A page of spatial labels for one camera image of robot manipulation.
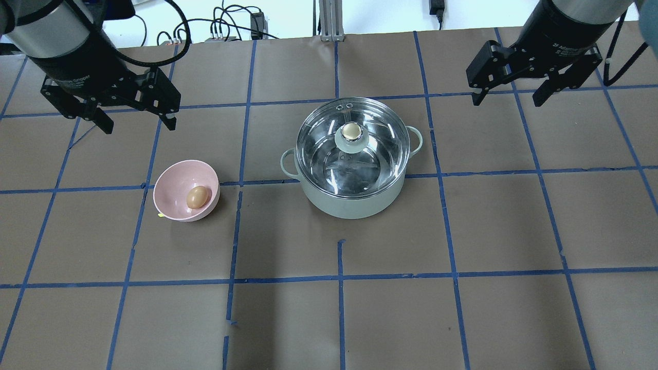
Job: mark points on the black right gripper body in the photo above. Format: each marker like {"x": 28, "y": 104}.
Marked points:
{"x": 552, "y": 43}

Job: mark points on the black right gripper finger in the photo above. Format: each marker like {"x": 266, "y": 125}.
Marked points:
{"x": 543, "y": 93}
{"x": 478, "y": 95}

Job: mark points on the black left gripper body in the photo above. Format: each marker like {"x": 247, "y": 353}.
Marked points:
{"x": 78, "y": 67}

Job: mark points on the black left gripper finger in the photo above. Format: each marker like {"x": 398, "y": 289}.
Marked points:
{"x": 169, "y": 120}
{"x": 103, "y": 121}

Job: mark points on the brown egg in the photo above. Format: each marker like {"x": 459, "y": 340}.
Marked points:
{"x": 197, "y": 197}

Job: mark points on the glass pot lid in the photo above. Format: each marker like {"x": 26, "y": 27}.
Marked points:
{"x": 353, "y": 148}

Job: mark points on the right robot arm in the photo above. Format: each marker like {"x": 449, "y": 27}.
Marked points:
{"x": 557, "y": 44}

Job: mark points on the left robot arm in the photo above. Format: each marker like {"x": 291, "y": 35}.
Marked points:
{"x": 84, "y": 71}

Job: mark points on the pale green electric pot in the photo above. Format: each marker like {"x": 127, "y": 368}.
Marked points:
{"x": 347, "y": 208}

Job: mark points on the pink bowl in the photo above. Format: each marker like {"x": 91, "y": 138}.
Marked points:
{"x": 173, "y": 185}

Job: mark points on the black power adapter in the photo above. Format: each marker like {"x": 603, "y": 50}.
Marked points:
{"x": 258, "y": 25}

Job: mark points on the aluminium frame post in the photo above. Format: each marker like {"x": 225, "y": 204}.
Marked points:
{"x": 331, "y": 21}

